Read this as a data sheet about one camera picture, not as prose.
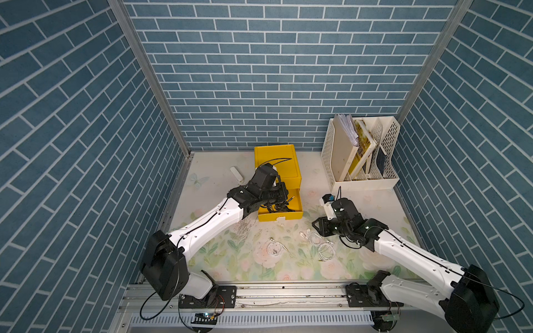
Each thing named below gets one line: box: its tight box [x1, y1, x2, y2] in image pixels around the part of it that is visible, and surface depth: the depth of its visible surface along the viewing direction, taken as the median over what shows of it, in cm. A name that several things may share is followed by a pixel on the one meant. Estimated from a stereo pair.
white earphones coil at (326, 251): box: [317, 240, 336, 262], surface depth 86 cm
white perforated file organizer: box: [320, 115, 401, 193], surface depth 101 cm
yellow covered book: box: [348, 119, 377, 179], surface depth 95 cm
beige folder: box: [331, 113, 359, 182], surface depth 91 cm
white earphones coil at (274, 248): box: [266, 237, 290, 256], surface depth 87 cm
